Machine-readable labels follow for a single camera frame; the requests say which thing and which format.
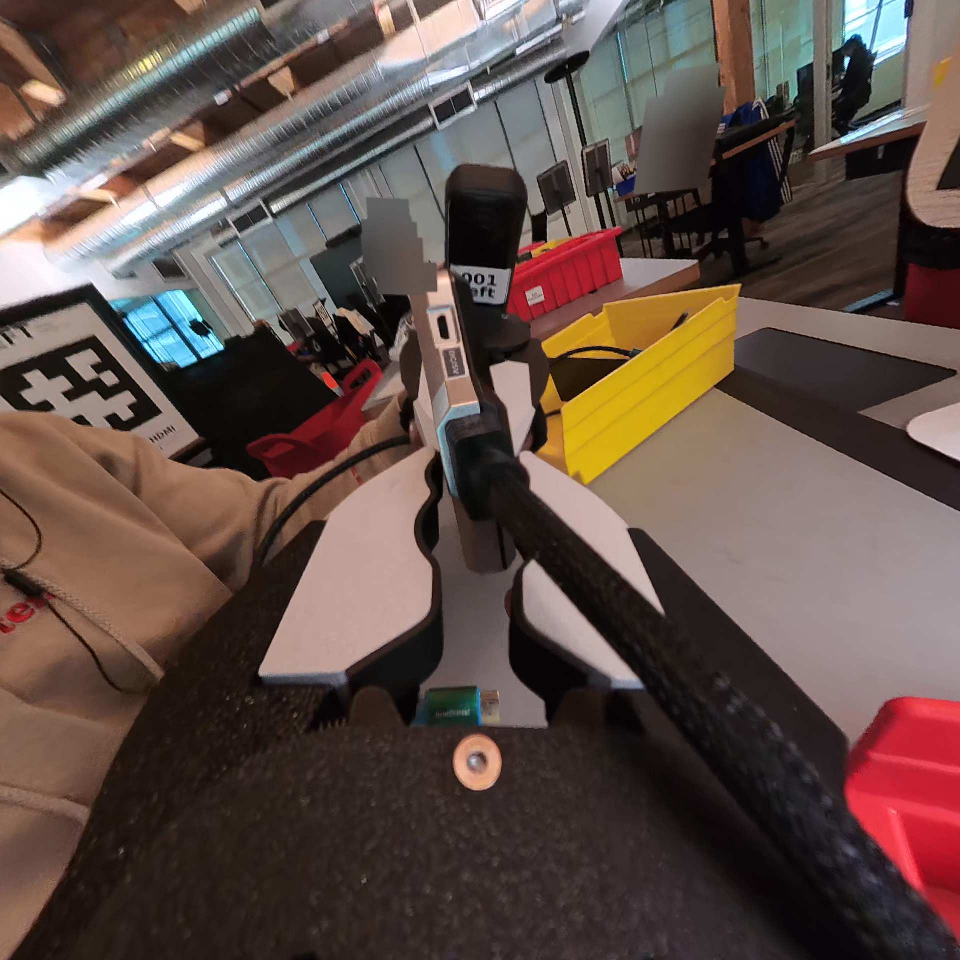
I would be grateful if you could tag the wooden post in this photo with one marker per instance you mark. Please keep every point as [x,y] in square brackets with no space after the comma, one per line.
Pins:
[733,52]

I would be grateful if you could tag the black bin divider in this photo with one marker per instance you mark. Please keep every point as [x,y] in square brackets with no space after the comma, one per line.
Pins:
[592,382]

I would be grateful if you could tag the red box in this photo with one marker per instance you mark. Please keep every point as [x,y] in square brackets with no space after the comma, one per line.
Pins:
[934,292]

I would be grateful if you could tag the grey side table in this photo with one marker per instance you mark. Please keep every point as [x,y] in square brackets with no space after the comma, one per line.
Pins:
[652,277]

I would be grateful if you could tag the person's torso in beige hoodie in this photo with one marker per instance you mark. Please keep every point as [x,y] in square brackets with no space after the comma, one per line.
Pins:
[75,600]

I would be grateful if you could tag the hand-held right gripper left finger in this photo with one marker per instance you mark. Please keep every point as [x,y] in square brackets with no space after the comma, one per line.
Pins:
[352,592]

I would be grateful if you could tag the wooden top desk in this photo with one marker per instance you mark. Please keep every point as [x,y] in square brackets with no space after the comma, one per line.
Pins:
[862,139]
[750,139]

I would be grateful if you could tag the large red storage bin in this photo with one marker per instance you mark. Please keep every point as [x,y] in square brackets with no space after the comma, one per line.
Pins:
[570,277]

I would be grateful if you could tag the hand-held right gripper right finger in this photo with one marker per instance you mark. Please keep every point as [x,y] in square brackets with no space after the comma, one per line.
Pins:
[592,525]

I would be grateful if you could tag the person's left forearm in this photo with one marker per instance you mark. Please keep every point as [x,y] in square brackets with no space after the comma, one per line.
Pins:
[262,495]

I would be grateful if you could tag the blue jacket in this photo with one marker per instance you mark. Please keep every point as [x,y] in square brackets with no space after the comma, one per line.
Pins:
[757,165]

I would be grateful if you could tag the framed black white marker sign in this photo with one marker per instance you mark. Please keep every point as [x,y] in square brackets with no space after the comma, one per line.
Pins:
[75,375]

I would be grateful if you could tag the silver ventilation duct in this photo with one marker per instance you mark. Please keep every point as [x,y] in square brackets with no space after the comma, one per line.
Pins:
[262,157]
[187,67]

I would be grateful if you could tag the yellow storage bin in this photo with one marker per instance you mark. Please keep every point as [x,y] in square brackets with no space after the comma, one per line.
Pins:
[547,246]
[660,390]

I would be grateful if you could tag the black office chair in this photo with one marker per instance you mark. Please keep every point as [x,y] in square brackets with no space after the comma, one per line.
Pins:
[247,397]

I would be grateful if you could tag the black floor lamp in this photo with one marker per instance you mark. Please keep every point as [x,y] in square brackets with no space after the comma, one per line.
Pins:
[568,67]

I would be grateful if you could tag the tablet on floor stand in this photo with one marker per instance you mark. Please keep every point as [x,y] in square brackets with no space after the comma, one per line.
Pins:
[556,186]
[596,166]

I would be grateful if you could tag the red bag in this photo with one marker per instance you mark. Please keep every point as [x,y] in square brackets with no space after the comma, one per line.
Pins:
[322,442]

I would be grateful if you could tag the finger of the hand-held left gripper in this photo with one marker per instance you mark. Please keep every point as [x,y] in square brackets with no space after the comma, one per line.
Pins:
[425,412]
[517,397]

